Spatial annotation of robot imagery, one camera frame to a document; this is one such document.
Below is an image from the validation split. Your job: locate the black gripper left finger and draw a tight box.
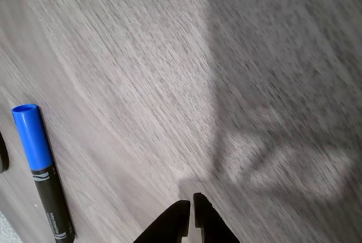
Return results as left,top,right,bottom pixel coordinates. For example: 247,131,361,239
132,199,191,243

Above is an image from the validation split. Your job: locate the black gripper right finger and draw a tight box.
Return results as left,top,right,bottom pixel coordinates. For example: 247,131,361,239
193,193,241,243

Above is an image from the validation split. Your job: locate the blue capped black marker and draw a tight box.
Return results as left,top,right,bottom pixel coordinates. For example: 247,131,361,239
11,103,76,241

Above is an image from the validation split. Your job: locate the dark grey round object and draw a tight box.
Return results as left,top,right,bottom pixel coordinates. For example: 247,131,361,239
0,131,10,173

